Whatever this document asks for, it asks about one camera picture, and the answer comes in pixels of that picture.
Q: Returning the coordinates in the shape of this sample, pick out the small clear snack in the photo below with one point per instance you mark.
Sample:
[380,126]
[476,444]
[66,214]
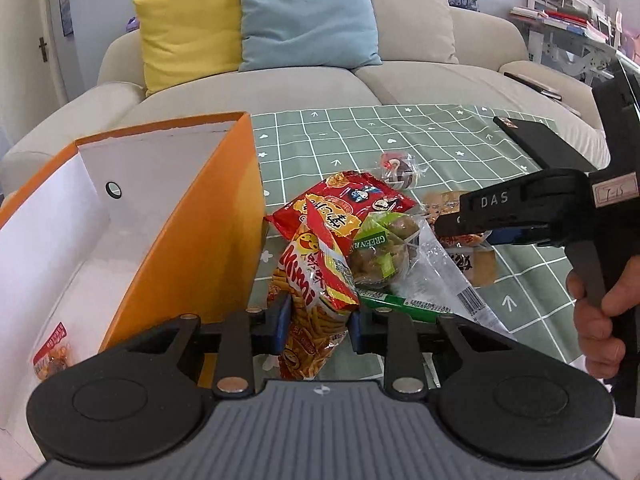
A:
[397,170]

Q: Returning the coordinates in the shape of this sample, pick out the small purple object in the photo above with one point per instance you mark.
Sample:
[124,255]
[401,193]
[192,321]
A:
[131,23]

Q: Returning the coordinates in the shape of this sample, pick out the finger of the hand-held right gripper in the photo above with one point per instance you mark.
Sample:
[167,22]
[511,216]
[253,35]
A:
[515,237]
[525,200]

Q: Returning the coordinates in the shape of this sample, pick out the cluttered white desk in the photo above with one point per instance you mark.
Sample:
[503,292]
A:
[570,42]

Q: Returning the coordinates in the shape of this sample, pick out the black notebook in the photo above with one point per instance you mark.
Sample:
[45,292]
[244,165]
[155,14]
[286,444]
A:
[540,140]

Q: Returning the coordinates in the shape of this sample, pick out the green grid tablecloth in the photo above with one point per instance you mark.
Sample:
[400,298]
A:
[350,135]

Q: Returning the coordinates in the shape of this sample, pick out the brown cookie packet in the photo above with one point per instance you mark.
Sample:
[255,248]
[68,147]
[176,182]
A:
[480,267]

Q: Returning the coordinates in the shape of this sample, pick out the orange cardboard box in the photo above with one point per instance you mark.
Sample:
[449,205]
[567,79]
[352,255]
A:
[200,240]

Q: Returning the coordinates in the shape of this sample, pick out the person's right hand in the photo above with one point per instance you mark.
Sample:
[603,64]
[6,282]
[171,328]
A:
[597,340]

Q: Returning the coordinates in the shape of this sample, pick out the orange snack stick packet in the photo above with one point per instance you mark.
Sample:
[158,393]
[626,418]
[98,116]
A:
[310,300]

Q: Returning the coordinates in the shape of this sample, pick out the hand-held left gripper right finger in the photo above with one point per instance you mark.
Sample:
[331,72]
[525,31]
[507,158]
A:
[356,332]

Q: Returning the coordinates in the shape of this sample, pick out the green-labelled clear snack bag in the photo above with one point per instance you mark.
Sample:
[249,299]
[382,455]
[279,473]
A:
[385,252]

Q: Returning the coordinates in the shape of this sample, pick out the beige sofa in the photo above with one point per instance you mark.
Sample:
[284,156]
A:
[300,92]

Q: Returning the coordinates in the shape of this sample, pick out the red cartoon snack packet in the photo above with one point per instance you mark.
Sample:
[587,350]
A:
[365,194]

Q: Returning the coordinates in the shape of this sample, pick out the small wall picture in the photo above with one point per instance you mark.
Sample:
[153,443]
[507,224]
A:
[66,10]

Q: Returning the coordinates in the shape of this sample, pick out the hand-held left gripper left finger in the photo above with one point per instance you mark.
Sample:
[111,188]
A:
[283,325]

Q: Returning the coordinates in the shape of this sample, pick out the beige cushion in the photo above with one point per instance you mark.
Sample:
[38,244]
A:
[410,15]

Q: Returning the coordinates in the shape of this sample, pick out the red-topped candy packet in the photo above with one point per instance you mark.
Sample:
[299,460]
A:
[52,355]

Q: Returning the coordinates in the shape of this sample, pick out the yellow pillow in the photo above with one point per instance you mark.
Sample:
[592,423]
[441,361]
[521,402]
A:
[190,30]

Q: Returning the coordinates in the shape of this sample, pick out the light blue pillow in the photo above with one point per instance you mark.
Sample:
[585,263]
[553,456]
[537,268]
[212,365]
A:
[307,17]

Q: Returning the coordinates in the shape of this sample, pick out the remote control on armrest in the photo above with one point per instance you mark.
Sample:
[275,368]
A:
[535,86]

